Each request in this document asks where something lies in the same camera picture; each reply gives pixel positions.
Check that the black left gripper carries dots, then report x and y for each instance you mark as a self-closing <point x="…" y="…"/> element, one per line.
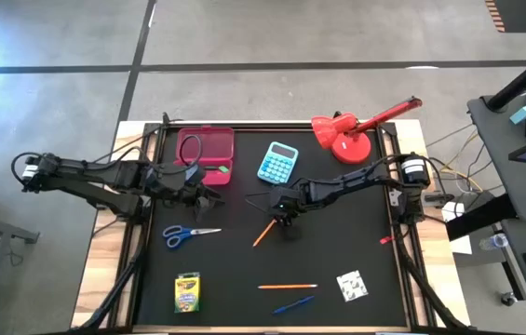
<point x="171" y="188"/>

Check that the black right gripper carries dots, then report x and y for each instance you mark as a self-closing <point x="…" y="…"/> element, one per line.
<point x="288" y="200"/>

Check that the orange wooden pencil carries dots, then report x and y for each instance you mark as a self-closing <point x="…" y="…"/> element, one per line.
<point x="286" y="286"/>
<point x="262" y="235"/>

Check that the green ballpoint pen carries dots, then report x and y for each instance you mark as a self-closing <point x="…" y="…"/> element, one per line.
<point x="211" y="168"/>

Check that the green eraser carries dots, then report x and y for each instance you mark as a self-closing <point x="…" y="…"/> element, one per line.
<point x="224" y="169"/>

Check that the pink translucent pencil case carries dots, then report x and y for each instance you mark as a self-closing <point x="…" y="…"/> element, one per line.
<point x="216" y="146"/>

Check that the blue ballpoint pen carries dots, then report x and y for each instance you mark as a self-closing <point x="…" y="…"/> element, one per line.
<point x="292" y="305"/>

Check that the white patterned card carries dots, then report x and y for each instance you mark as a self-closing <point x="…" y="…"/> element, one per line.
<point x="352" y="285"/>

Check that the yellow green crayon box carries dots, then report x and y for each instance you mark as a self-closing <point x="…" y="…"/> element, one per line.
<point x="187" y="293"/>

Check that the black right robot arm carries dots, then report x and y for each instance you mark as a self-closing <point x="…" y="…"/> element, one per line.
<point x="360" y="177"/>

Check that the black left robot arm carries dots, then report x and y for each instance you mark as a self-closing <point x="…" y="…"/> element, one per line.
<point x="104" y="174"/>

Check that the light blue calculator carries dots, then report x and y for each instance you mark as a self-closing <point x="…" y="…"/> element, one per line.
<point x="277" y="163"/>

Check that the small red clip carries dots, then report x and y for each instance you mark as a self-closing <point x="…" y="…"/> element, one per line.
<point x="387" y="240"/>

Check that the red desk lamp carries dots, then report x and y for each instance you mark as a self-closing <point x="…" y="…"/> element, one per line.
<point x="351" y="146"/>

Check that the clear water bottle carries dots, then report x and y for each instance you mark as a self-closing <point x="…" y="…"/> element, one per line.
<point x="494" y="241"/>

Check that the grey side desk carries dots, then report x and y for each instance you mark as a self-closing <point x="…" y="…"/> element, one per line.
<point x="495" y="153"/>

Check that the light blue small box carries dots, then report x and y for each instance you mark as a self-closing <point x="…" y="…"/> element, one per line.
<point x="522" y="114"/>

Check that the black pole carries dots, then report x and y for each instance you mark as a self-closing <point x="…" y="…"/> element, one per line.
<point x="523" y="79"/>

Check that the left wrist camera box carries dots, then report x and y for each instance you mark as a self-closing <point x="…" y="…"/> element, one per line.
<point x="194" y="173"/>

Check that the black table frame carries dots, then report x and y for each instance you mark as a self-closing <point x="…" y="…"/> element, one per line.
<point x="123" y="279"/>

